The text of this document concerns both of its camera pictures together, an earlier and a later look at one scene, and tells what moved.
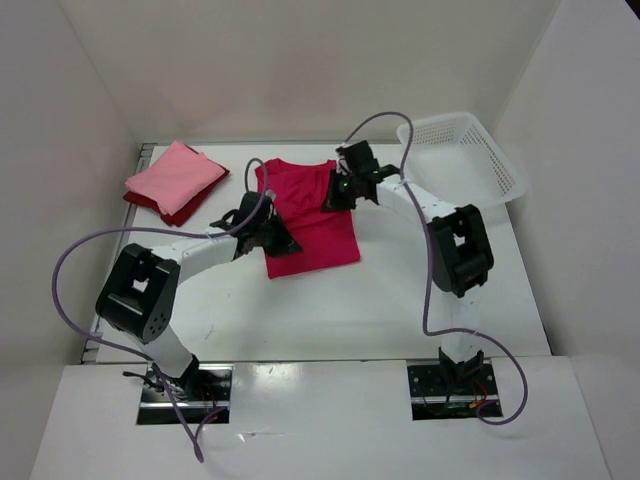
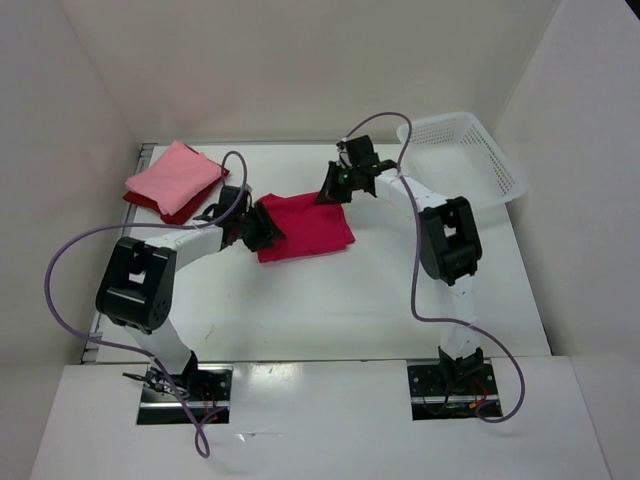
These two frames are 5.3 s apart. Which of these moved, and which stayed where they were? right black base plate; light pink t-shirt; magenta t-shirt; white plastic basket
Moved: magenta t-shirt
Stayed: white plastic basket; light pink t-shirt; right black base plate
